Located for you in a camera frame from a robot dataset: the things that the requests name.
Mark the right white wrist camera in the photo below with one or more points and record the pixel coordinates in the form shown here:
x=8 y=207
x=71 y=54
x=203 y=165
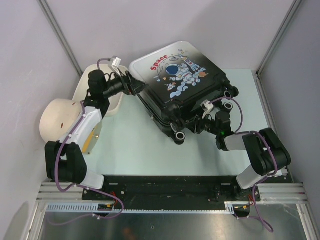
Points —
x=207 y=108

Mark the left aluminium corner post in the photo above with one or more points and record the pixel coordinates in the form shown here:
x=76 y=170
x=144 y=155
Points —
x=57 y=30

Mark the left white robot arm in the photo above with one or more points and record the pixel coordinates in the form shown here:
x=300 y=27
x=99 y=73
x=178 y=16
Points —
x=64 y=157

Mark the aluminium frame rail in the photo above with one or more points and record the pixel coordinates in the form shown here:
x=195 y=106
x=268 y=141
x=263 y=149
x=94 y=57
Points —
x=271 y=193

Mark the cream cylindrical bucket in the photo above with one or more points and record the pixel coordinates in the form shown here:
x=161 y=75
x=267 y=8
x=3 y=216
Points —
x=57 y=118

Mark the grey slotted cable duct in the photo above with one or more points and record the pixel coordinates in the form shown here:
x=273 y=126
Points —
x=101 y=208

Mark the aluminium corner post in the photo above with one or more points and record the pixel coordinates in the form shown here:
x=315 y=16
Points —
x=289 y=17
x=57 y=30

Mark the right aluminium corner post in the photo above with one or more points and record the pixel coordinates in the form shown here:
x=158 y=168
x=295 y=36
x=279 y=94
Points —
x=289 y=17

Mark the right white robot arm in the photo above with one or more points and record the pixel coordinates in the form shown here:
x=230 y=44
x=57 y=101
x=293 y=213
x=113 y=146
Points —
x=266 y=152

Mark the black white space suitcase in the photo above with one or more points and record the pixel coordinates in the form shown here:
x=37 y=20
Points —
x=179 y=79

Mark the cream oval tray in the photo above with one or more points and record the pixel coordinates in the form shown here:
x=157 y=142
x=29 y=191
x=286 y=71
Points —
x=95 y=81

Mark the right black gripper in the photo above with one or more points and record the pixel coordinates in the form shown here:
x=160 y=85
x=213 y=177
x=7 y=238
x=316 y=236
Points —
x=195 y=125

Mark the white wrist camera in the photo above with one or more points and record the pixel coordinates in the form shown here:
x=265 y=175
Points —
x=115 y=62
x=207 y=108

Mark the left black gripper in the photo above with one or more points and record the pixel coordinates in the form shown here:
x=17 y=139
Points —
x=131 y=85

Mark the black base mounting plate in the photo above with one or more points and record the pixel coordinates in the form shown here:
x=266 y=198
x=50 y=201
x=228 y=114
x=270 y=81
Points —
x=216 y=188

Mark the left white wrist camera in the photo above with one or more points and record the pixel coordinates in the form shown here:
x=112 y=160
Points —
x=115 y=62

